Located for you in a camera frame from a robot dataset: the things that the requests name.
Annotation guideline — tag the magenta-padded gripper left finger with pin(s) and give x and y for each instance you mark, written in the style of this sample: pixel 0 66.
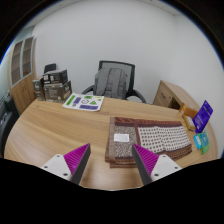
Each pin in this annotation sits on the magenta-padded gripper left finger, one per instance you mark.
pixel 59 165

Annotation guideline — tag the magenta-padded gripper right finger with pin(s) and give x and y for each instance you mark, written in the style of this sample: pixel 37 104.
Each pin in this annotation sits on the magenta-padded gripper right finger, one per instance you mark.
pixel 163 165

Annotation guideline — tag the brown patterned towel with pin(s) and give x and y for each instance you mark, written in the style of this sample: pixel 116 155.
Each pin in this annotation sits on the brown patterned towel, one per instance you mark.
pixel 160 138

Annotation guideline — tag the green packet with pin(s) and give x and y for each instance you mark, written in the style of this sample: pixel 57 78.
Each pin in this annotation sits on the green packet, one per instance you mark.
pixel 204 142

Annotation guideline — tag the small tan labelled box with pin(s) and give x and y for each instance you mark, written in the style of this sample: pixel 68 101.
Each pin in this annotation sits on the small tan labelled box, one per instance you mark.
pixel 190 123

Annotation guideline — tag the orange cardboard box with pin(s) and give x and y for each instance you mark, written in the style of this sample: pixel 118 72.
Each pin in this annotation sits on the orange cardboard box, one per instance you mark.
pixel 189 111

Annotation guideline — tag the purple flat box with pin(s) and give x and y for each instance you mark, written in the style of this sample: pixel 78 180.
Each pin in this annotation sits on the purple flat box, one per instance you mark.
pixel 202 117

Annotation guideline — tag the black machine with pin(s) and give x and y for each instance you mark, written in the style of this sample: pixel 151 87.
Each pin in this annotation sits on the black machine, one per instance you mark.
pixel 6 123

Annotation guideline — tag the white printed paper sheet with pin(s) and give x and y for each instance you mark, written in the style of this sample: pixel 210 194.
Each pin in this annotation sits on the white printed paper sheet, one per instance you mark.
pixel 83 102

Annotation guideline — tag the wooden drawer unit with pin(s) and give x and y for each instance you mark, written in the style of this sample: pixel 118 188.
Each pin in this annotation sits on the wooden drawer unit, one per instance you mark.
pixel 168 93

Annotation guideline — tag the narrow dark cardboard box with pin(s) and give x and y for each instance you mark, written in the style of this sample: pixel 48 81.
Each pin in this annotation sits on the narrow dark cardboard box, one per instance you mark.
pixel 38 89

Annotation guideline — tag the wooden glass-door cabinet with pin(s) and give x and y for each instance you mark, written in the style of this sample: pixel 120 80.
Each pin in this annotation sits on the wooden glass-door cabinet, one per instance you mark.
pixel 22 85

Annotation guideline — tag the small dark cardboard box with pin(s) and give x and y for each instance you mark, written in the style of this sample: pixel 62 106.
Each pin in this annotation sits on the small dark cardboard box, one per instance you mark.
pixel 56 76

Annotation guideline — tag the grey backpack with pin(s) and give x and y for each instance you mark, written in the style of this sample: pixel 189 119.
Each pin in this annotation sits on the grey backpack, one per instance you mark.
pixel 111 83

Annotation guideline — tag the black mesh office chair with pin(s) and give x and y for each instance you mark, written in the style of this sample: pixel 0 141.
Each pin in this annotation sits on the black mesh office chair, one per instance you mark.
pixel 130 71

